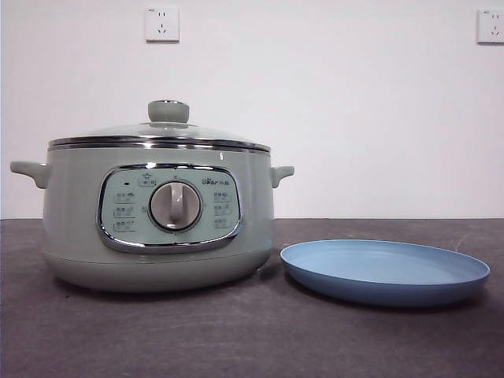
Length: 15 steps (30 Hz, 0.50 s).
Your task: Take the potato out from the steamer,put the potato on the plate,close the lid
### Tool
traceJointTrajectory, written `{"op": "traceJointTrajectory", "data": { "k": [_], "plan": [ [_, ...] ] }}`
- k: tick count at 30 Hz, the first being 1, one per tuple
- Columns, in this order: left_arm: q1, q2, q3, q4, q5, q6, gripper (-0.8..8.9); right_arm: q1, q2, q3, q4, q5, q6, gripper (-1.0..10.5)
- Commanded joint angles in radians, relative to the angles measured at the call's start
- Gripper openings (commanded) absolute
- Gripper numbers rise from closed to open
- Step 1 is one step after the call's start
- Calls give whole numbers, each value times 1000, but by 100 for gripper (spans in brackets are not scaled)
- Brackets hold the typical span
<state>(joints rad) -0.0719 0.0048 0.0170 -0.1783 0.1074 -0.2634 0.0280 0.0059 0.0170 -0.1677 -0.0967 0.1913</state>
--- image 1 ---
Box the blue round plate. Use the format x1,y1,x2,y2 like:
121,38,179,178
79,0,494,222
280,239,491,307

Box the pale green electric steamer pot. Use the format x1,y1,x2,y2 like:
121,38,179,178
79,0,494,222
10,143,295,293

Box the glass lid with green knob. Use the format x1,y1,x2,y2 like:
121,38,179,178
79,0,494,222
49,100,271,147

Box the white wall socket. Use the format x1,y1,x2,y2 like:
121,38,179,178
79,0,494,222
146,6,180,43
476,8,504,45

